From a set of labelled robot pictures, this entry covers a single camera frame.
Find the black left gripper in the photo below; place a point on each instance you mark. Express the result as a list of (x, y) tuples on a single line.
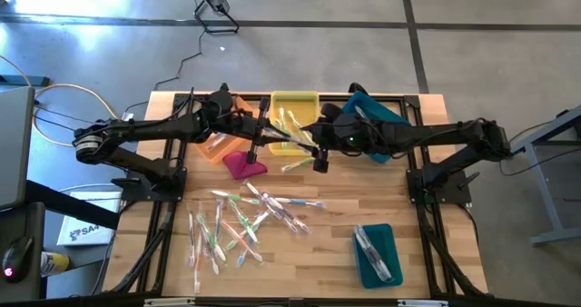
[(238, 123)]

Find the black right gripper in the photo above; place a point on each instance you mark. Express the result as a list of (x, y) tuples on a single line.
[(340, 134)]

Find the green toothbrush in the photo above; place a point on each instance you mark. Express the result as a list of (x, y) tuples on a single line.
[(244, 220), (297, 164), (247, 231), (297, 123), (233, 197), (211, 238), (281, 121)]

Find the purple toothbrush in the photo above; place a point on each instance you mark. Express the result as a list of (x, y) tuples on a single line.
[(191, 239), (379, 254), (258, 192), (212, 259), (370, 252), (295, 218), (279, 211)]

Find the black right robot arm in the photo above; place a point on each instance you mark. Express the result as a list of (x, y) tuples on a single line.
[(431, 134)]

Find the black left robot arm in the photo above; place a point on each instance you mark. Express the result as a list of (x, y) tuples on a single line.
[(150, 127)]

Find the orange translucent plastic bin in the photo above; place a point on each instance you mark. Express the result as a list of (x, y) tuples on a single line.
[(236, 147)]

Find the yellow translucent plastic bin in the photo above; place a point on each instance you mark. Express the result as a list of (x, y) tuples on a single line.
[(295, 100)]

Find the magenta plastic container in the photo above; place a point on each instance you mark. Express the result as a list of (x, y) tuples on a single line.
[(236, 168)]

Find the black table clamp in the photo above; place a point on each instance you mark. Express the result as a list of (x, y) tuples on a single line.
[(356, 88), (222, 88)]

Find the blue plastic bin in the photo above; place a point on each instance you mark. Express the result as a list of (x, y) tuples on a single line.
[(381, 111)]

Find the small teal plastic bin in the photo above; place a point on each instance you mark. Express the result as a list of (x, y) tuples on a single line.
[(390, 239)]

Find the power strip with plugs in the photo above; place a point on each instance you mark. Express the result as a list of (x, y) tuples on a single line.
[(127, 116)]

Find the white label strip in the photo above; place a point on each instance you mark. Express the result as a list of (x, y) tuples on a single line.
[(422, 303), (168, 302)]

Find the white printed box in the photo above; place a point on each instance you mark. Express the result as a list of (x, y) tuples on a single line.
[(86, 234)]

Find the black desk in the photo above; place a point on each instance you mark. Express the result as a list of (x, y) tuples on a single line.
[(68, 204)]

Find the grey metal table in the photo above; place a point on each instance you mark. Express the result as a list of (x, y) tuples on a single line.
[(544, 198)]

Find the yellow can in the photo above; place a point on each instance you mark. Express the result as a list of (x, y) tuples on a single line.
[(54, 264)]

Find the blue floor bar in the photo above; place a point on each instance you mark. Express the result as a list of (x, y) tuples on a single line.
[(22, 81)]

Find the grey laptop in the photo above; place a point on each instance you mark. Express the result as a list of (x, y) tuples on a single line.
[(16, 148)]

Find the black computer mouse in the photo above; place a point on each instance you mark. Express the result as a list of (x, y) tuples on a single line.
[(18, 257)]

